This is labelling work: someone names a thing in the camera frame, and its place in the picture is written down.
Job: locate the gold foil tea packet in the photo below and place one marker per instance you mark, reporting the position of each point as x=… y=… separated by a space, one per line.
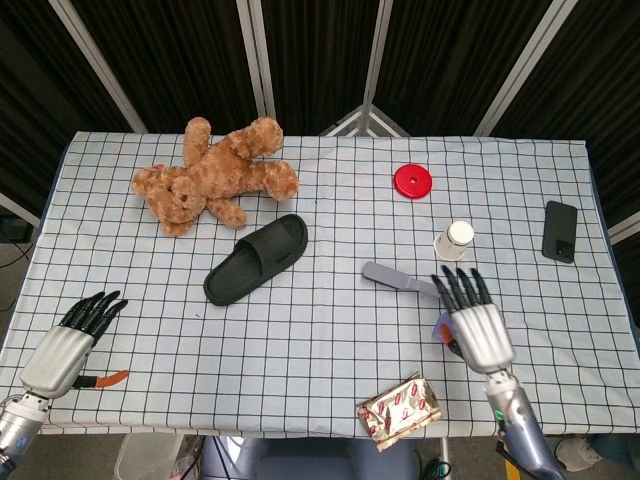
x=400 y=412

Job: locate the black smartphone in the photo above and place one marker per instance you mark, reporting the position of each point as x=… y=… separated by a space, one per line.
x=560 y=230

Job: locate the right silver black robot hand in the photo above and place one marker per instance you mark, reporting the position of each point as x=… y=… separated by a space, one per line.
x=480 y=335

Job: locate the grey metal screen foot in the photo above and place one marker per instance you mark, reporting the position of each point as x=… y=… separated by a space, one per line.
x=365 y=122

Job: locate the purple cube block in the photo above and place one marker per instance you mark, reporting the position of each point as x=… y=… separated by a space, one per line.
x=442 y=317

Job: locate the clear plastic container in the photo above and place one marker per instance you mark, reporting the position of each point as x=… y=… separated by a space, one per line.
x=145 y=457

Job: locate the grey metal screen frame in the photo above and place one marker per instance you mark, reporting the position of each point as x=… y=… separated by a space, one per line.
x=520 y=70
x=257 y=60
x=100 y=65
x=376 y=60

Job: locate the red plastic disc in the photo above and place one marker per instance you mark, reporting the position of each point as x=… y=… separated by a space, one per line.
x=414 y=181

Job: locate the white paper cup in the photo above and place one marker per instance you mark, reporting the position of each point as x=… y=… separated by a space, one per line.
x=452 y=242

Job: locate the black fabric screen panel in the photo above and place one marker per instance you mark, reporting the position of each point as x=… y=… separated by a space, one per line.
x=175 y=60
x=450 y=65
x=320 y=60
x=30 y=100
x=600 y=90

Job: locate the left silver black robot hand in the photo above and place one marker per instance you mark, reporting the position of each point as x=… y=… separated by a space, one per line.
x=57 y=362

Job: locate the brown teddy bear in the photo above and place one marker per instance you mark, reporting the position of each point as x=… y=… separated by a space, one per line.
x=225 y=170

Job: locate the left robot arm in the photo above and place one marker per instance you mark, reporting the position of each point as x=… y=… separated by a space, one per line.
x=17 y=425

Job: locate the black rubber slipper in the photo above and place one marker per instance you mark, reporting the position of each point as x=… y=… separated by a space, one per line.
x=240 y=280

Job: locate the black box on floor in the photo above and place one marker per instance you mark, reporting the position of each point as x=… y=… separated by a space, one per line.
x=15 y=230

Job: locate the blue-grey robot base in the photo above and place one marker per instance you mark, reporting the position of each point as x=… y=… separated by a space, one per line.
x=300 y=460

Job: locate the white sneaker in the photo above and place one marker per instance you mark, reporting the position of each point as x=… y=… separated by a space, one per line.
x=577 y=455

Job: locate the white black checkered tablecloth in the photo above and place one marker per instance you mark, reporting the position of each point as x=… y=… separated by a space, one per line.
x=300 y=350

